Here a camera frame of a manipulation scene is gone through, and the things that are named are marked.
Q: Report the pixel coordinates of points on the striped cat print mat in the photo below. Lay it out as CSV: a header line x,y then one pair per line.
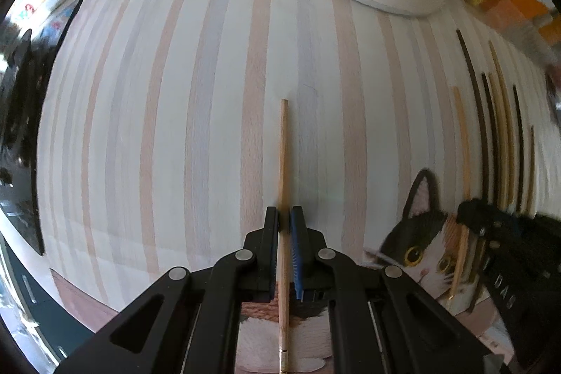
x,y
175,115

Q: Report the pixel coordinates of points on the dark chopstick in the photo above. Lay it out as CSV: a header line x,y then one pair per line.
x,y
491,128
520,146
475,102

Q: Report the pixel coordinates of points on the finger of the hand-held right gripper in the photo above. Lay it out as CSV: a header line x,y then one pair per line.
x,y
480,216

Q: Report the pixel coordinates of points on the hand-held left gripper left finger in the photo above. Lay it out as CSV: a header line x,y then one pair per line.
x,y
272,251

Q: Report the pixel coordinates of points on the light wooden chopstick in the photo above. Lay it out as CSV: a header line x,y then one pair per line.
x,y
463,146
283,163

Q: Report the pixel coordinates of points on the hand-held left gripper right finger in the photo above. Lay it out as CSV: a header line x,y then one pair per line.
x,y
298,255

